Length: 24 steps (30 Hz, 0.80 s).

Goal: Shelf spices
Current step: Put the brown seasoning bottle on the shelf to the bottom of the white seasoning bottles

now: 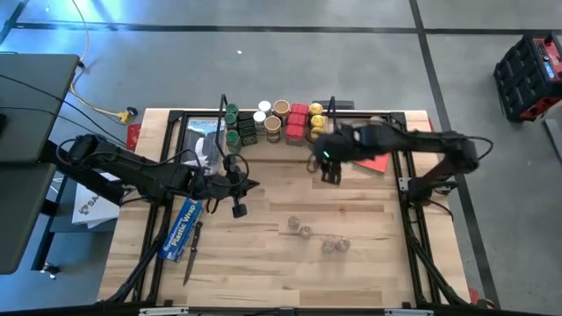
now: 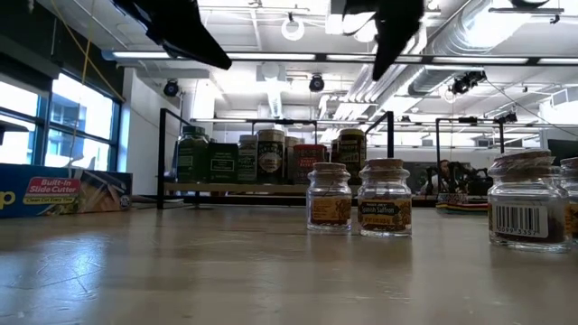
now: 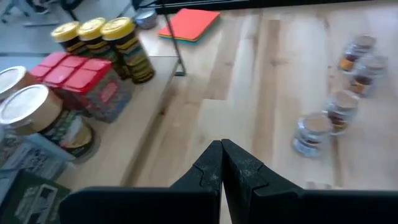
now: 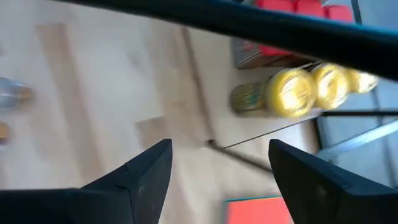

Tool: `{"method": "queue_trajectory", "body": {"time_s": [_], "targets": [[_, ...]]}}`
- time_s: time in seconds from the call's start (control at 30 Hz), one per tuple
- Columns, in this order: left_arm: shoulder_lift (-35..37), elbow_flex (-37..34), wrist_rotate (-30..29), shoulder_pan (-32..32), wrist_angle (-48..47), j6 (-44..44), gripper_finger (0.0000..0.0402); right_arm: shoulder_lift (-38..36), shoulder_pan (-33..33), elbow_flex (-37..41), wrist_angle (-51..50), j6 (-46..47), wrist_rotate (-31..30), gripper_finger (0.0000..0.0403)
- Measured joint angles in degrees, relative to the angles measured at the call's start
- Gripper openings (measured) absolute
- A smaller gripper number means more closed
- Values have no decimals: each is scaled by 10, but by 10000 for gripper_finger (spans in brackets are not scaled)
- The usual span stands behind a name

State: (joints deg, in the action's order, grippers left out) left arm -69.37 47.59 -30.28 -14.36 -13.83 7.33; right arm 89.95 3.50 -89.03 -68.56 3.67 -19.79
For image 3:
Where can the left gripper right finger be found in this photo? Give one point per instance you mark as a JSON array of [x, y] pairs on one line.
[[242, 177]]

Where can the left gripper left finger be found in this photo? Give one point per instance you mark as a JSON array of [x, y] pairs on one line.
[[208, 174]]

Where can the small glass jar cork stopper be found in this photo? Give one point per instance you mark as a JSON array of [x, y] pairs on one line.
[[357, 51], [368, 74], [311, 133], [342, 109]]

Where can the red smoked paprika tin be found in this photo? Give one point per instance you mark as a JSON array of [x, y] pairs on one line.
[[51, 60], [90, 81], [66, 70]]

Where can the dark jar with yellow lid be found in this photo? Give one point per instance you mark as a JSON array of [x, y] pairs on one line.
[[124, 34], [66, 32], [93, 29]]

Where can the dark green spice tin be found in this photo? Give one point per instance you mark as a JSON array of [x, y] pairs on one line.
[[31, 202]]

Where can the furikake jar with tan lid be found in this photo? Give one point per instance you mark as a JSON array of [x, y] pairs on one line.
[[34, 109], [12, 79]]

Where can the red paper card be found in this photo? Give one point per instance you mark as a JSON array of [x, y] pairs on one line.
[[189, 23]]

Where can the small round silver tin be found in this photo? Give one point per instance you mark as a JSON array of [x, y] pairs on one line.
[[146, 18]]

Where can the gray chair base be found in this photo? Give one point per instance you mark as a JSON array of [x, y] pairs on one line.
[[28, 12]]

